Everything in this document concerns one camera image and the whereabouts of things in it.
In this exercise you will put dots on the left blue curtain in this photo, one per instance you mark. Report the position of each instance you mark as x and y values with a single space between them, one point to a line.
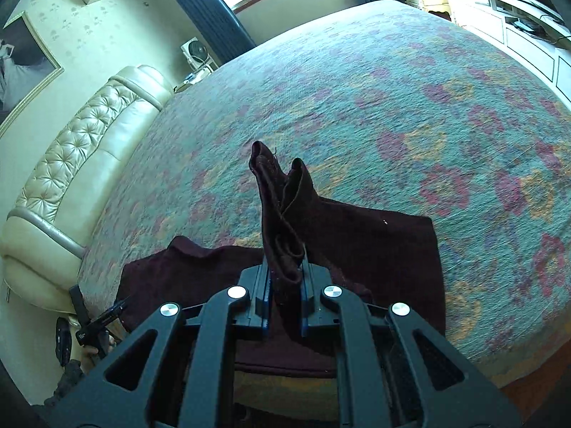
219 26

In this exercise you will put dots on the white tv cabinet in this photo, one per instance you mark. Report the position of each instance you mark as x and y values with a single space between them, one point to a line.
526 30

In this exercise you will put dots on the floral bedspread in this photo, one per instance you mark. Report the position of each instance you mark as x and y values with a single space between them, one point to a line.
392 109

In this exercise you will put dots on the maroon pants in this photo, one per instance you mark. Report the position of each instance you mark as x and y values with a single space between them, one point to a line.
382 256

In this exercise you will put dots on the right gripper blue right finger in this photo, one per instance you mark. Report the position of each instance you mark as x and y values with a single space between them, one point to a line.
315 316

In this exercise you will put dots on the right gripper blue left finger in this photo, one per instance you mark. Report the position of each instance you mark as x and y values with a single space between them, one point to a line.
256 318

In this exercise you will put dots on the framed wedding photo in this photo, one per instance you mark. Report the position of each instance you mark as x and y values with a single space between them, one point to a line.
27 67

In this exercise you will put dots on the cream tufted leather headboard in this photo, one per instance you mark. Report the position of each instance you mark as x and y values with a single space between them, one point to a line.
46 235

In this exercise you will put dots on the person's left hand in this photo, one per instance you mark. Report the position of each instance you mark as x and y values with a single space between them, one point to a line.
85 354

